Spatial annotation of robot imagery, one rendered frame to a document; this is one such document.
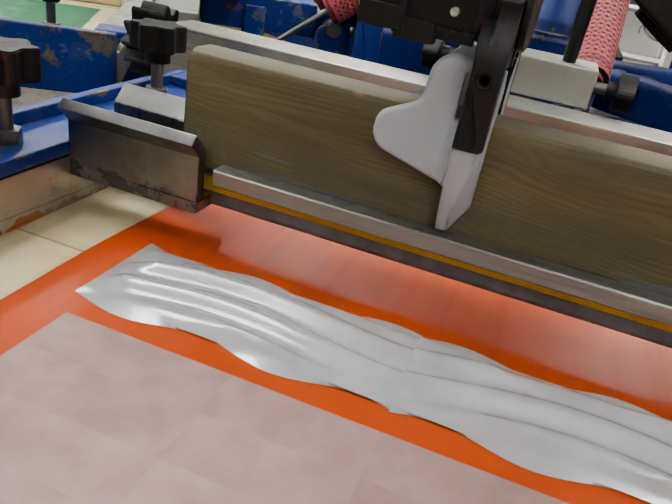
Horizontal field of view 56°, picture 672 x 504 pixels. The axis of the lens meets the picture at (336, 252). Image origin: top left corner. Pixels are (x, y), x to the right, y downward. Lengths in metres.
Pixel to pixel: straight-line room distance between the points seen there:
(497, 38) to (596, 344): 0.20
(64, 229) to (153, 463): 0.21
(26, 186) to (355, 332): 0.22
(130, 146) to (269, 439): 0.22
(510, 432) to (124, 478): 0.17
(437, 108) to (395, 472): 0.18
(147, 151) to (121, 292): 0.10
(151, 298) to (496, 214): 0.19
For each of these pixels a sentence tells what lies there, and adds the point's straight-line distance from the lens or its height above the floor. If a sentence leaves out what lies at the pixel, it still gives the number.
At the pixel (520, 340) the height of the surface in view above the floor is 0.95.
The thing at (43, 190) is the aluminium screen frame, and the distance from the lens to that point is 0.45.
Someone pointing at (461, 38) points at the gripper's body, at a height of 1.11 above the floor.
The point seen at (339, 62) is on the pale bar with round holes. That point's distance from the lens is 0.61.
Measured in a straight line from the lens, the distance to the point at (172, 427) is 0.28.
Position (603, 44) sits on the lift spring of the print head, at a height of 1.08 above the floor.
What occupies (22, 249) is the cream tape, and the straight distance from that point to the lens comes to 0.41.
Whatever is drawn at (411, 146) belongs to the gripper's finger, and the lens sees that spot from 0.34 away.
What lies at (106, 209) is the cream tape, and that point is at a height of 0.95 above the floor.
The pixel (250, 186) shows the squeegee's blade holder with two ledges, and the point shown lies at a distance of 0.38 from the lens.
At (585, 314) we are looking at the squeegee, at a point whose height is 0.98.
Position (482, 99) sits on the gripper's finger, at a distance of 0.31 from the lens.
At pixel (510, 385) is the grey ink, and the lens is 0.34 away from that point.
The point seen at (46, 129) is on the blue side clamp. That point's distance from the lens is 0.47.
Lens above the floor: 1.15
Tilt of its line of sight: 27 degrees down
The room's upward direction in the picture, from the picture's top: 10 degrees clockwise
